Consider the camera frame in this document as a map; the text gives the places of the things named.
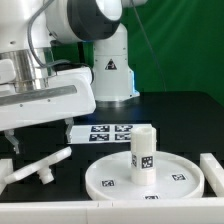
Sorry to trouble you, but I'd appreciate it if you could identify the white marker sheet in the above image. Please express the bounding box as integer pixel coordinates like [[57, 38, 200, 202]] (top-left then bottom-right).
[[68, 124, 151, 144]]

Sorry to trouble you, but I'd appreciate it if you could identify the white U-shaped obstacle fence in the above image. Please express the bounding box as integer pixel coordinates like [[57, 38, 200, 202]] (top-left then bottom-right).
[[0, 158, 224, 224]]

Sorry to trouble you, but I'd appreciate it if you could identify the white round table top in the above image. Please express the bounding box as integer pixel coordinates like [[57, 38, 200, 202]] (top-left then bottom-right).
[[85, 151, 204, 200]]

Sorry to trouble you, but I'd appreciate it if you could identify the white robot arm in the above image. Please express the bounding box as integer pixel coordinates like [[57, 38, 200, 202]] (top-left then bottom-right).
[[0, 0, 148, 150]]

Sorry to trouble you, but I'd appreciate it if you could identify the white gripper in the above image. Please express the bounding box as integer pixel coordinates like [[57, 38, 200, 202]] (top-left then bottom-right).
[[0, 67, 96, 154]]

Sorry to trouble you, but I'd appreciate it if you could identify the white cross-shaped table base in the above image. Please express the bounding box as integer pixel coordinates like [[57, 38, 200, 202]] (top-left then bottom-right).
[[4, 147, 72, 184]]

